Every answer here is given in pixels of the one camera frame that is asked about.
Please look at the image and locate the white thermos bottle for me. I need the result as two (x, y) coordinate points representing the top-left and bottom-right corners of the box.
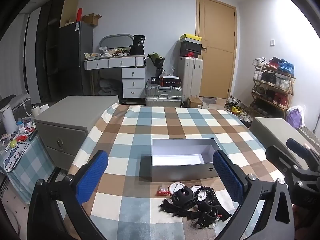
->
(1, 105), (18, 134)

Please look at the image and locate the black paper bag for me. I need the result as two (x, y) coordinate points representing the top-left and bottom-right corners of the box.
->
(129, 34), (146, 56)

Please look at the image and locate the clutter of small bottles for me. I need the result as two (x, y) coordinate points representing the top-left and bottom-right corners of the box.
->
(0, 119), (38, 151)

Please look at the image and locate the beige upright suitcase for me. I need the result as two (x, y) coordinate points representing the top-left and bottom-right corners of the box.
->
(178, 56), (204, 102)

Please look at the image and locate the brown cardboard box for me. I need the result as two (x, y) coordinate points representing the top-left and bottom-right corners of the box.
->
(187, 96), (203, 109)

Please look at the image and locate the purple bag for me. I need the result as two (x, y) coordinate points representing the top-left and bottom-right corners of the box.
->
(286, 105), (306, 130)

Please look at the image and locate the grey heap of clothes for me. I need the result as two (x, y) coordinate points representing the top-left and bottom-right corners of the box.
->
(99, 79), (123, 95)

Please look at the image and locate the red and black shoe box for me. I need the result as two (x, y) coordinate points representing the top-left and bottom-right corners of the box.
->
(179, 50), (201, 58)

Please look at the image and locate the wooden shoe rack with shoes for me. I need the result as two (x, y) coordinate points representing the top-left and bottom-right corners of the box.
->
(252, 57), (295, 113)

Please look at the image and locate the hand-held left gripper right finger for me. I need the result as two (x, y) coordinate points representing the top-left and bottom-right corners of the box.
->
(212, 150), (294, 240)

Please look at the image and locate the white dressing table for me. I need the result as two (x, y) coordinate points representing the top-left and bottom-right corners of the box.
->
(84, 55), (147, 99)

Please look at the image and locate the clutter of papers and snacks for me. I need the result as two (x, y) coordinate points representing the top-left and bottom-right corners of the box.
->
(84, 46), (130, 60)

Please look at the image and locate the dark wardrobe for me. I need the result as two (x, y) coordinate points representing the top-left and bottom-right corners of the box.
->
(35, 0), (68, 103)

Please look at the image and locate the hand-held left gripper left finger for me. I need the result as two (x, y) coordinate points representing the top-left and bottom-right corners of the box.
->
(27, 150), (109, 240)

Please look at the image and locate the silver grey box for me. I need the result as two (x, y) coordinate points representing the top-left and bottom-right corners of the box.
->
(151, 138), (220, 183)

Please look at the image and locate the yellow shoe box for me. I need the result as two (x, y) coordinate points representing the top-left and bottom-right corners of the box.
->
(179, 33), (202, 43)

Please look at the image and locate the silver aluminium suitcase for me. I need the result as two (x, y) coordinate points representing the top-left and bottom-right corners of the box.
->
(145, 81), (183, 107)

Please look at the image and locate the grey nightstand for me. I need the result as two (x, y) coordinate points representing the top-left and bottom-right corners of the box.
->
(34, 95), (119, 172)
(250, 117), (320, 171)

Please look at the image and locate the small red packet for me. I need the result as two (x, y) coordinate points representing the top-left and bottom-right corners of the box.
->
(156, 185), (171, 197)

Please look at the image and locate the dark wrapped flower bouquet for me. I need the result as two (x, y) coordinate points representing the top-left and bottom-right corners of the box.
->
(147, 52), (166, 78)

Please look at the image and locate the white round badge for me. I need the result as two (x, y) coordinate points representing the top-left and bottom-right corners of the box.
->
(168, 182), (185, 195)
(191, 185), (208, 202)

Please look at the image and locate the grey refrigerator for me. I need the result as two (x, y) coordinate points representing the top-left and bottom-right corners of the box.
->
(59, 21), (93, 96)

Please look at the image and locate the white ribbed panel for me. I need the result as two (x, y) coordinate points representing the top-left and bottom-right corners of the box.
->
(299, 127), (320, 155)

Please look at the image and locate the wooden door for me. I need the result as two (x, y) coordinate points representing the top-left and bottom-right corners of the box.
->
(196, 0), (237, 98)

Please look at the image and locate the black hair claw clip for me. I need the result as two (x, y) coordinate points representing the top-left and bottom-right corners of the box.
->
(171, 186), (195, 206)

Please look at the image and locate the pile of shoes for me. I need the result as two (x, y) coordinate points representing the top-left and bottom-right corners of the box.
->
(224, 95), (254, 124)

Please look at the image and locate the tall beige cardboard sheet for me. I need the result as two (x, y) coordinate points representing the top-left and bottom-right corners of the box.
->
(59, 0), (78, 28)

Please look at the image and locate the open cardboard box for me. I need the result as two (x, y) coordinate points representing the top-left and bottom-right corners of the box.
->
(82, 13), (103, 27)

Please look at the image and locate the grey quilted bag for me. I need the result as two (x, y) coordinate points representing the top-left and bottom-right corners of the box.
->
(0, 94), (32, 120)

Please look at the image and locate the black spiral hair tie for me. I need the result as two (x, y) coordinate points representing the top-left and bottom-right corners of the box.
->
(192, 217), (216, 229)
(195, 186), (216, 205)

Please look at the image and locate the white cloud shaped pad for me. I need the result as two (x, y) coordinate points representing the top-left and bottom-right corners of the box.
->
(4, 141), (27, 173)

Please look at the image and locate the grey arched mirror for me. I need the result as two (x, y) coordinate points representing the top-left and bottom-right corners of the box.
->
(99, 34), (134, 55)

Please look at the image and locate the side table with checked cloth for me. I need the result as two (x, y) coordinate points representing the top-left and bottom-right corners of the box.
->
(0, 132), (54, 204)

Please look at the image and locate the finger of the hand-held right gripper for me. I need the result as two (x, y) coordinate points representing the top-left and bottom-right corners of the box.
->
(286, 138), (320, 173)
(265, 145), (301, 176)

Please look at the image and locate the brown blue checked blanket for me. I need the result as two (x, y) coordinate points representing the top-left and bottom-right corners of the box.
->
(64, 104), (293, 240)

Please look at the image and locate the black box with red edge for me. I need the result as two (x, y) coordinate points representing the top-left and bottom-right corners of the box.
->
(160, 75), (181, 87)

